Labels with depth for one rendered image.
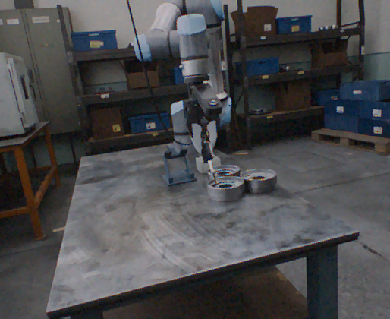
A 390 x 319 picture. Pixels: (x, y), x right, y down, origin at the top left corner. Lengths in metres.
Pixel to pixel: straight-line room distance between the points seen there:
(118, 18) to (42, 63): 1.15
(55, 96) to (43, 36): 0.70
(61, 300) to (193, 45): 0.65
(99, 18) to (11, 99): 2.29
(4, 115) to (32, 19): 1.96
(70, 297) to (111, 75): 4.41
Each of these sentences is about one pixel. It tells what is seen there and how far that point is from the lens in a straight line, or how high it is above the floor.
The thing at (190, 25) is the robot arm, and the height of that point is 1.26.
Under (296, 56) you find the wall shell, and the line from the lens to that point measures 5.78.
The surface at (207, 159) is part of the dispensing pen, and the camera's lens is 0.95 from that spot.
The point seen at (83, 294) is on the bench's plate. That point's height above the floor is 0.80.
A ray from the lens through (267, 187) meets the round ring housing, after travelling 0.97.
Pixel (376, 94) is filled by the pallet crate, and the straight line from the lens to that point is 4.67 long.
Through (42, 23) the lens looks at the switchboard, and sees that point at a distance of 4.76.
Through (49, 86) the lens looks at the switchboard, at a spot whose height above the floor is 1.15.
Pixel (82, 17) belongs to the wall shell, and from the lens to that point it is 4.99.
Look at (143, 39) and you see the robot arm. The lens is 1.06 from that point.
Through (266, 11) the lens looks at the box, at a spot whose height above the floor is 1.80.
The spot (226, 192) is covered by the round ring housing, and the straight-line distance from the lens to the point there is 0.91.
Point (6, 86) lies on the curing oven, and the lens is 3.05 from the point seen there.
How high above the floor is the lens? 1.15
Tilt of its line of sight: 15 degrees down
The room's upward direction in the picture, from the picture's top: 6 degrees counter-clockwise
